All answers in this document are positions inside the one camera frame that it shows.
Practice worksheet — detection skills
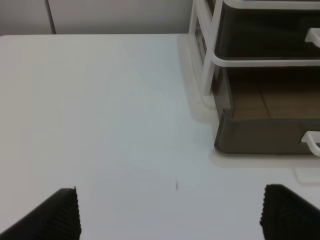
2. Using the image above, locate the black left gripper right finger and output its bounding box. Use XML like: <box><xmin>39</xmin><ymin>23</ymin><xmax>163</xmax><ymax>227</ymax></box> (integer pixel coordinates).
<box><xmin>259</xmin><ymin>184</ymin><xmax>320</xmax><ymax>240</ymax></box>

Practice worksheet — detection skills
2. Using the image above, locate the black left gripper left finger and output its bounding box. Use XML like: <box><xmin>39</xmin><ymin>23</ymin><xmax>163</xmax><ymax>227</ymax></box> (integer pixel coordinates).
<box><xmin>0</xmin><ymin>187</ymin><xmax>82</xmax><ymax>240</ymax></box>

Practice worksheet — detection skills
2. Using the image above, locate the dark translucent bottom drawer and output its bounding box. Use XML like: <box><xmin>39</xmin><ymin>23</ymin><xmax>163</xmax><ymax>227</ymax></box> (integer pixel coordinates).
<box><xmin>211</xmin><ymin>66</ymin><xmax>320</xmax><ymax>156</ymax></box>

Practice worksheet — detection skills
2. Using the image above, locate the dark translucent middle drawer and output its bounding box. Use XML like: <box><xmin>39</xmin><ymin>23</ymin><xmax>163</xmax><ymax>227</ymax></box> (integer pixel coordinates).
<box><xmin>214</xmin><ymin>3</ymin><xmax>320</xmax><ymax>60</ymax></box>

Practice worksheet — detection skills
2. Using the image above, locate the dark translucent drawer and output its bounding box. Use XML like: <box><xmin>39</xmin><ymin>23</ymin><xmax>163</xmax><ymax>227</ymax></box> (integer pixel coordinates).
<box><xmin>211</xmin><ymin>66</ymin><xmax>320</xmax><ymax>156</ymax></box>
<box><xmin>214</xmin><ymin>3</ymin><xmax>320</xmax><ymax>60</ymax></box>

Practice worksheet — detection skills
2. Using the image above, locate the white drawer cabinet frame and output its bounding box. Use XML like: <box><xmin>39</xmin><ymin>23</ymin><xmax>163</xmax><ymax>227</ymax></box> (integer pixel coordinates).
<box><xmin>187</xmin><ymin>0</ymin><xmax>320</xmax><ymax>110</ymax></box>

